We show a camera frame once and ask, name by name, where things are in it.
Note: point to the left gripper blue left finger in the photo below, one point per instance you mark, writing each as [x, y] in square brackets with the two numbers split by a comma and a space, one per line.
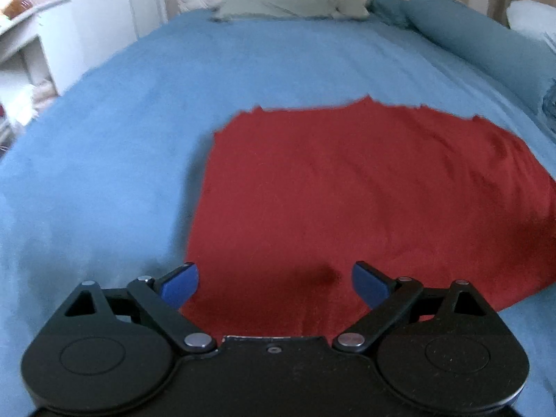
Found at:
[159, 302]

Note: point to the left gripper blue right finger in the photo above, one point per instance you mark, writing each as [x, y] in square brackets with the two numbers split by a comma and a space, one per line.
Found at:
[388, 300]

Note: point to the red knit sweater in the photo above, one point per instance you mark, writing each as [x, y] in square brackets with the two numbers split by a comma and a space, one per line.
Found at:
[291, 200]

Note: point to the folded teal duvet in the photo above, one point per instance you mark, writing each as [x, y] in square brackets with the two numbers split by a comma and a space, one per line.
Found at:
[523, 65]

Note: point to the white shelf unit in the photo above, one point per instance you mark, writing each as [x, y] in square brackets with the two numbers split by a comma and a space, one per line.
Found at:
[27, 85]

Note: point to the sage green pillow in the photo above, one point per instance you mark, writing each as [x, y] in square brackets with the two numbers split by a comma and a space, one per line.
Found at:
[229, 10]

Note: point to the white and grey wardrobe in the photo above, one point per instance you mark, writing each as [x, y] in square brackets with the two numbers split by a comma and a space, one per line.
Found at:
[95, 30]

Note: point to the light blue pillow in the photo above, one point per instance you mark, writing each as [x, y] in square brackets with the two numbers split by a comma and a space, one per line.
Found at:
[533, 19]

